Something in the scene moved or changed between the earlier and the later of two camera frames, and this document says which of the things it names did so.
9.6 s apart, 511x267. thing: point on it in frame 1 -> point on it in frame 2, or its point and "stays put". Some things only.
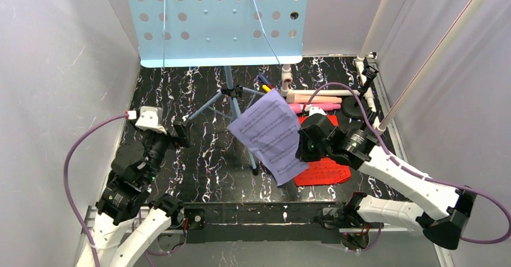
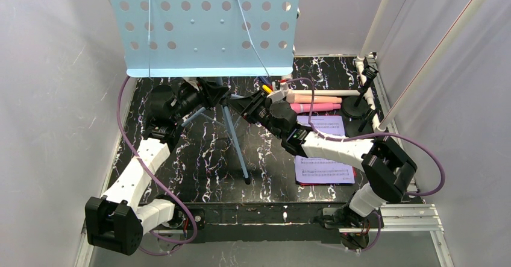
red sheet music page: [325, 170] -> [312, 184]
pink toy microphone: [299, 108] stays put
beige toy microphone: [319, 98] stays put
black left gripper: [179, 133] -> [205, 93]
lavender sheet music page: [270, 128] -> [313, 170]
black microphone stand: [352, 105] stays put
